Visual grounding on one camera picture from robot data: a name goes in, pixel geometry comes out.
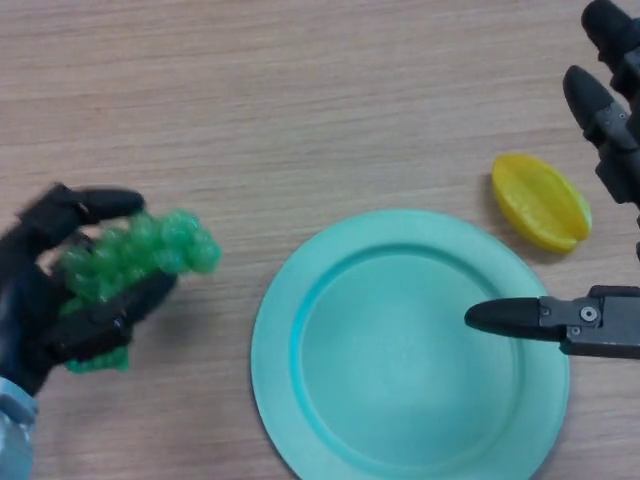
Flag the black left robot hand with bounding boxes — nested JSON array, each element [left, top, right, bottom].
[[0, 182, 179, 396]]

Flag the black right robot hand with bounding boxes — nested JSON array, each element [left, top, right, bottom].
[[463, 0, 640, 360]]

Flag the green grape bunch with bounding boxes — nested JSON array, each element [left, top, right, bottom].
[[57, 209, 224, 375]]

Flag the teal round plate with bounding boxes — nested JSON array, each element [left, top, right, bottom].
[[250, 209, 571, 480]]

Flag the yellow starfruit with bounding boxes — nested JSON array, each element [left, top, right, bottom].
[[490, 152, 594, 255]]

